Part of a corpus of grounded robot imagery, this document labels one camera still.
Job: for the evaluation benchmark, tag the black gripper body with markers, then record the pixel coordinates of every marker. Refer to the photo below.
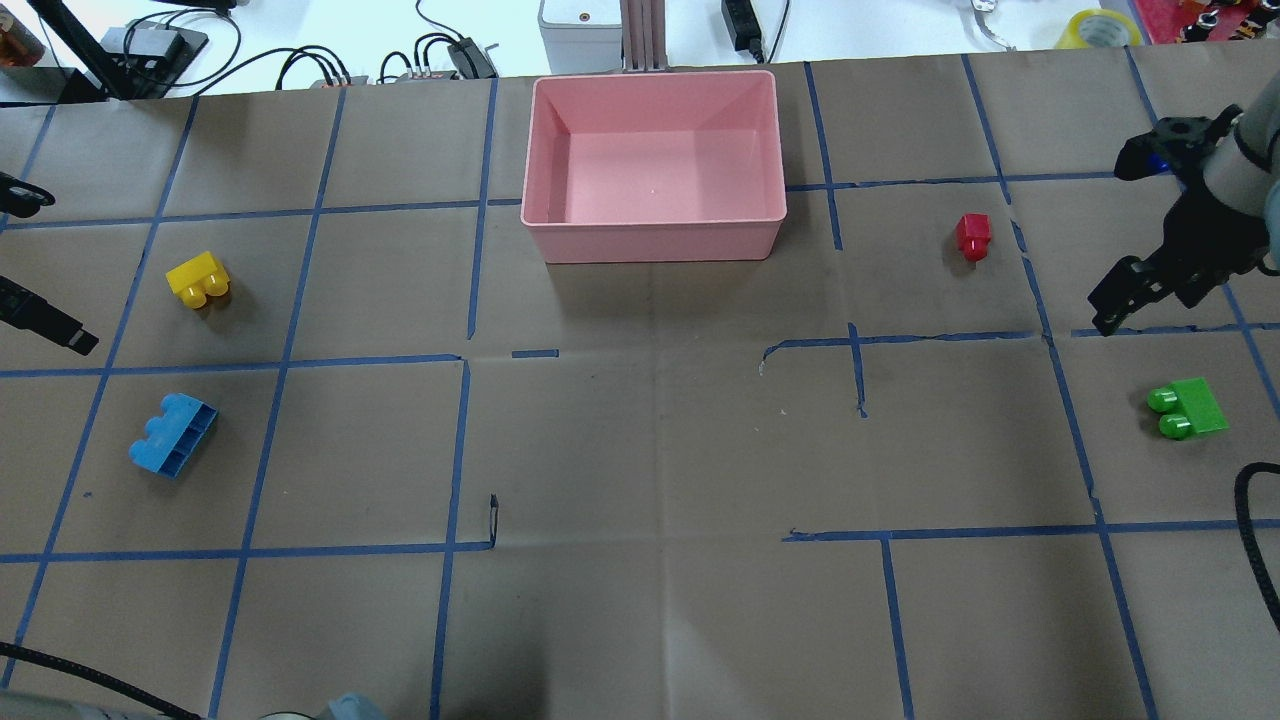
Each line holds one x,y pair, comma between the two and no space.
1208,237

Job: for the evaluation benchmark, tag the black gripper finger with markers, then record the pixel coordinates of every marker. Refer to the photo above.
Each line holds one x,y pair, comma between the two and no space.
27,311
21,199
1129,285

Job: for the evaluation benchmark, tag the green toy block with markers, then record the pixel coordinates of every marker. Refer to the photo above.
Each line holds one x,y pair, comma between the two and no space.
1186,409

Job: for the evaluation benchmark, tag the blue toy block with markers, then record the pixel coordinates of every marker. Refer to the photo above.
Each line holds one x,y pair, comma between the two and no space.
171,438

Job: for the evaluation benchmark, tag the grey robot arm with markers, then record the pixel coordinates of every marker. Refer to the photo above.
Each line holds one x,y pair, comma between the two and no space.
1242,172

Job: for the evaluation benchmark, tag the pink plastic box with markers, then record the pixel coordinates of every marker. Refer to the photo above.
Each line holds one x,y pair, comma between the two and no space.
681,167

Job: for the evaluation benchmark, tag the red toy block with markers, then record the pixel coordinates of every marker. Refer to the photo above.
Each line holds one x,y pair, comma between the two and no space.
973,235

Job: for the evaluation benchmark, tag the yellow toy block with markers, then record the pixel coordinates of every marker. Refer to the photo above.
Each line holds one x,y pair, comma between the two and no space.
198,280

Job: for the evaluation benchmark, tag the yellow tape roll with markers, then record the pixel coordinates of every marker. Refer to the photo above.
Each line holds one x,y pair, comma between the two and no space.
1099,27

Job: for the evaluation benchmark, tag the black power adapter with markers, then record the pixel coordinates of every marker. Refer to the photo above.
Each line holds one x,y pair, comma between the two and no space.
746,35

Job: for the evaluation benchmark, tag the white square device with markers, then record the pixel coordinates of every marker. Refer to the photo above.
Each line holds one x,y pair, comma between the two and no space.
581,37

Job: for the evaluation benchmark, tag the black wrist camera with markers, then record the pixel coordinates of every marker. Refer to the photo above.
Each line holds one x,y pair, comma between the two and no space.
1179,146

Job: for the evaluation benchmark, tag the aluminium frame post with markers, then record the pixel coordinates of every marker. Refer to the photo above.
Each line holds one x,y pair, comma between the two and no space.
644,46

